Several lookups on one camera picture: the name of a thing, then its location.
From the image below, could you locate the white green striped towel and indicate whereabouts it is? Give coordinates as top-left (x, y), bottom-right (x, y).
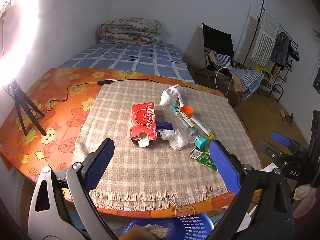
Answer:
top-left (251, 10), bottom-right (280, 65)

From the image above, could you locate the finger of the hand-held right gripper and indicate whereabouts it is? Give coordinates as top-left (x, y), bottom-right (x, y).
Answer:
top-left (257, 140), bottom-right (293, 165)
top-left (271, 131), bottom-right (310, 156)

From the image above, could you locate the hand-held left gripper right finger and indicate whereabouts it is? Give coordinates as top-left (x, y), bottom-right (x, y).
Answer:
top-left (209, 139), bottom-right (296, 240)

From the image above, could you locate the clear bottle with teal cap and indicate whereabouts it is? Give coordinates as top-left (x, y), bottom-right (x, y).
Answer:
top-left (172, 115), bottom-right (209, 151)

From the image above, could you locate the blue snack packet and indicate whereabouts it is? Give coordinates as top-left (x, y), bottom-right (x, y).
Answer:
top-left (156, 121), bottom-right (175, 133)

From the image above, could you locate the small white tissue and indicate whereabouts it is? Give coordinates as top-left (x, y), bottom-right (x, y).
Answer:
top-left (137, 137), bottom-right (151, 148)

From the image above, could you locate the folded floral quilt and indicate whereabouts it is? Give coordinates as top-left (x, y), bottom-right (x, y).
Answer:
top-left (97, 18), bottom-right (163, 45)

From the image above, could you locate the grey jacket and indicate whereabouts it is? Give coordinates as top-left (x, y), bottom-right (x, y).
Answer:
top-left (270, 32), bottom-right (292, 68)

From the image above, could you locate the bed with blue plaid sheet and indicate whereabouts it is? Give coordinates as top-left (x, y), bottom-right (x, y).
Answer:
top-left (58, 40), bottom-right (196, 83)

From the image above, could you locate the beige plaid cloth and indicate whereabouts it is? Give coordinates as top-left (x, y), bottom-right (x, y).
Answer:
top-left (71, 80), bottom-right (262, 211)

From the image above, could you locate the white cable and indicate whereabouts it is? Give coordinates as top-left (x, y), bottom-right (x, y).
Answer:
top-left (215, 67), bottom-right (235, 96)

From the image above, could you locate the black folding chair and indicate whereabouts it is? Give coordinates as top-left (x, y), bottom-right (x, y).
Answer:
top-left (194, 23), bottom-right (247, 81)

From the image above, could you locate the red cardboard box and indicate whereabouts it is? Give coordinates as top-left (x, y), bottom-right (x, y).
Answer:
top-left (129, 102), bottom-right (158, 146)

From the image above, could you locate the black clothes rack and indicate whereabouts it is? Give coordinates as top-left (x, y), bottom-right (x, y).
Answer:
top-left (246, 0), bottom-right (300, 105)

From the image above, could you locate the beige knitted cloth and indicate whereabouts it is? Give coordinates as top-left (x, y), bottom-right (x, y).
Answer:
top-left (119, 224), bottom-right (171, 240)

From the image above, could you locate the large crumpled white tissue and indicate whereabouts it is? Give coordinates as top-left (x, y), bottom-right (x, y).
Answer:
top-left (158, 85), bottom-right (186, 108)

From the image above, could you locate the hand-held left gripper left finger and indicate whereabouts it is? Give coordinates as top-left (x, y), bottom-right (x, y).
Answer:
top-left (28, 138), bottom-right (115, 240)

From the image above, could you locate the power strip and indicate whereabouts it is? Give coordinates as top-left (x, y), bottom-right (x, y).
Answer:
top-left (279, 109), bottom-right (295, 126)

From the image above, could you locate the blue plastic basket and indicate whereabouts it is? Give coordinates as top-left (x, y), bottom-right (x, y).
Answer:
top-left (124, 212), bottom-right (216, 240)

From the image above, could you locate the black tripod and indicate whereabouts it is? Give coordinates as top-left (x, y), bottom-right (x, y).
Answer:
top-left (7, 79), bottom-right (47, 137)

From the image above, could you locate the white stick packet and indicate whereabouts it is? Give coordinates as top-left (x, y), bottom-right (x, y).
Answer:
top-left (191, 120), bottom-right (216, 141)

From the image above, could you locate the yellow crate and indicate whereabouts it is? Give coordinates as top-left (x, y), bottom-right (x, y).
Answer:
top-left (255, 65), bottom-right (272, 86)

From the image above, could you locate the orange bottle cap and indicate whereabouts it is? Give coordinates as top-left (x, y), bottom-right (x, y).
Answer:
top-left (180, 106), bottom-right (194, 117)

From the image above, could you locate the teal printed wrapper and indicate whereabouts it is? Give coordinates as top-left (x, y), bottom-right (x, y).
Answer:
top-left (170, 104), bottom-right (196, 128)

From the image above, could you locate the black cable with controller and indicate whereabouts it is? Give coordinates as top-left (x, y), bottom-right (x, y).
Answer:
top-left (41, 78), bottom-right (224, 113)

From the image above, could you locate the bright ring light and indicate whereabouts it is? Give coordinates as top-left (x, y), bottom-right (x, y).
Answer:
top-left (0, 0), bottom-right (42, 67)

